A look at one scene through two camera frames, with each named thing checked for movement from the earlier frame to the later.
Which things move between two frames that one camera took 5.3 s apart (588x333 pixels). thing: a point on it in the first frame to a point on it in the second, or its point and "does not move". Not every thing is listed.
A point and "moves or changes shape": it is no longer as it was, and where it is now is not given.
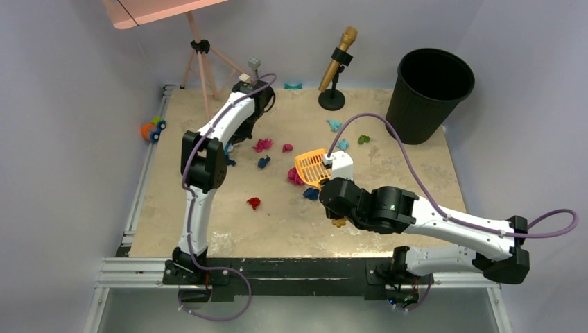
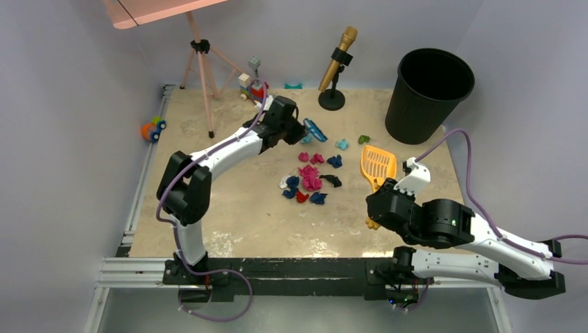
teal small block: [287, 86] does not move
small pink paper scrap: [287, 147] to [303, 157]
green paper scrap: [362, 139] does not move
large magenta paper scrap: [294, 177] to [310, 180]
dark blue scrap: [263, 161] to [290, 193]
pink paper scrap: [263, 144] moves or changes shape
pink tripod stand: [127, 13] does not move
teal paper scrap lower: [343, 145] does not move
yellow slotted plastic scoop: [312, 168] to [379, 164]
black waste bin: [427, 85] does not move
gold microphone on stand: [331, 98] does not move
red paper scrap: [255, 202] to [300, 197]
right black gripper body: [331, 214] to [387, 188]
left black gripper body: [245, 131] to [292, 132]
